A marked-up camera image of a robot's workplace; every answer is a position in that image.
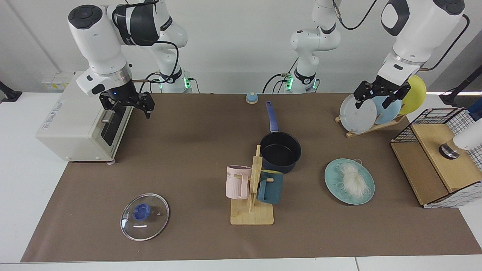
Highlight white vermicelli bundle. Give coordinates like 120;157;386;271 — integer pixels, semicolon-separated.
336;159;372;199

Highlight glass lid with blue knob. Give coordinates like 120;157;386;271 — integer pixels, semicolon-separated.
120;193;169;241

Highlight light blue plate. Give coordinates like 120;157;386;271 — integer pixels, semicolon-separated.
373;96;403;125

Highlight grey plate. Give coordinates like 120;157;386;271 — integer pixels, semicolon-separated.
339;94;378;134

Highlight wooden plate rack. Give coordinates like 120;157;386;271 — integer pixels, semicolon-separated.
335;114;407;138

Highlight yellow plate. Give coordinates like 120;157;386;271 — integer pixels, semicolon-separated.
398;75;427;115

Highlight teal plate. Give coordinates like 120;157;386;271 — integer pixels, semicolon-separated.
324;158;375;206

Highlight pale toaster oven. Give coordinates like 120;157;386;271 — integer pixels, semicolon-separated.
36;71;136;165

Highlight black stand foot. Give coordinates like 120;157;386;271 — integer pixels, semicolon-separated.
439;66;482;106
0;81;22;103

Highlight brown table cloth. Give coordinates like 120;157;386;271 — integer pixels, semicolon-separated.
21;93;482;263

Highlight white cylinder with silver end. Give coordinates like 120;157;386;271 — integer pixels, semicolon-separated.
439;128;482;160

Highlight pink cup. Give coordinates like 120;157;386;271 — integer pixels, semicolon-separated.
226;165;252;200

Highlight dark teal cup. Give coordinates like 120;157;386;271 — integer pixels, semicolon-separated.
257;170;284;205

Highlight wooden cup stand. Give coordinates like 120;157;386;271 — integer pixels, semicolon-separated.
230;145;275;225

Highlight black cable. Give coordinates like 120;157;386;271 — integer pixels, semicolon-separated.
124;0;180;93
420;14;470;72
331;0;378;30
139;72;162;93
262;73;292;93

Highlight white wall socket strip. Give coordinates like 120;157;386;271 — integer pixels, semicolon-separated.
41;72;76;91

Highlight wire basket with wooden floor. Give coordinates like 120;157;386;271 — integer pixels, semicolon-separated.
390;108;482;209

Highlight dark pot with blue handle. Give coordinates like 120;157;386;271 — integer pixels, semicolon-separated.
260;101;302;174

